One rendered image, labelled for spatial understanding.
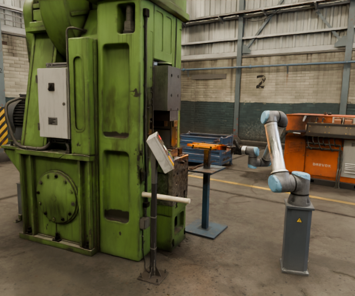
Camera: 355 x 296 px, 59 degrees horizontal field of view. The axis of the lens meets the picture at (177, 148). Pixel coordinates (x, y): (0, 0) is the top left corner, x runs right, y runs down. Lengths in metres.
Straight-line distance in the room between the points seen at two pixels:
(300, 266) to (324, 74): 7.85
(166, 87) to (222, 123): 8.47
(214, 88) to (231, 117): 1.22
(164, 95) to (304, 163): 3.98
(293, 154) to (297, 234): 3.51
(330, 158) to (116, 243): 4.27
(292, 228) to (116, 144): 1.68
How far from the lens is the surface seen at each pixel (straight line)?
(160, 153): 2.28
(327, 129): 5.98
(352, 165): 6.14
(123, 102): 2.81
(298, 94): 10.36
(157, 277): 2.79
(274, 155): 2.79
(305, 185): 2.82
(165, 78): 2.84
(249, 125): 10.83
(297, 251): 2.98
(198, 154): 6.93
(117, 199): 2.99
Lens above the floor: 1.45
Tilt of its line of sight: 9 degrees down
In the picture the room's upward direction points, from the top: 1 degrees clockwise
